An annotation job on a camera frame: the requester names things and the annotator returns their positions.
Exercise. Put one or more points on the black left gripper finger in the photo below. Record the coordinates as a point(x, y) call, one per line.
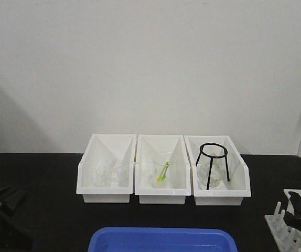
point(11, 198)

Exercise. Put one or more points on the blue plastic tray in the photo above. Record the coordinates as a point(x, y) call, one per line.
point(161, 239)

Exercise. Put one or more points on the middle white storage bin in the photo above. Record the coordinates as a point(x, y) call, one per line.
point(147, 147)

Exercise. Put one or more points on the glassware in left bin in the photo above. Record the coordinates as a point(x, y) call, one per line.
point(109, 175)

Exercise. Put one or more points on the glass flask under tripod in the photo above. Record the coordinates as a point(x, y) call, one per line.
point(210, 175)

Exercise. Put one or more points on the white test tube rack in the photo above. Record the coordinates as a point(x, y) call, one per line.
point(287, 238)

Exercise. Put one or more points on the black wire tripod stand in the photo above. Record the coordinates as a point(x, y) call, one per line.
point(214, 151)

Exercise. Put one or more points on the right white storage bin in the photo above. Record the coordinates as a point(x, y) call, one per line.
point(227, 193)

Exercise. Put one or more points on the beaker in middle bin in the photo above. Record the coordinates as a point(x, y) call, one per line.
point(158, 162)

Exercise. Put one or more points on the left white storage bin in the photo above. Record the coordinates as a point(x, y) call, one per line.
point(101, 150)

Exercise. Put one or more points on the white storage bin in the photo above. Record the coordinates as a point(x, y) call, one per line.
point(227, 193)
point(101, 150)
point(147, 147)

